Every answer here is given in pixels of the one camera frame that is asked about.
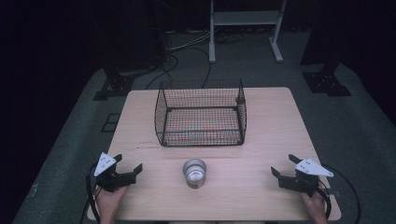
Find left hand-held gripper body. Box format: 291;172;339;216
93;151;137;193

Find person's right hand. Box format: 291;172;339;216
300;189;330;224

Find white floor cables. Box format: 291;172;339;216
166;29;213;53

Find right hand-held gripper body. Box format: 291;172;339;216
278;157;334;198

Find black wire mesh basket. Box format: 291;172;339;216
154;78;248;147

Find metal tin can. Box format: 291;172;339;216
182;158;207;190

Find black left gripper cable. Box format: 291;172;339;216
79;161;104;224

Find white metal desk frame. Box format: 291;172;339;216
208;0;288;64

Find person's left hand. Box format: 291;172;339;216
95;185;129;224

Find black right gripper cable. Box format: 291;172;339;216
311;163;362;224

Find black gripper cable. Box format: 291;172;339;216
311;163;362;224
79;161;104;224

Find black stand base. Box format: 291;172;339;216
302;60;353;98
92;63;139;102

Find black floor cable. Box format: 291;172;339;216
145;46;213;91

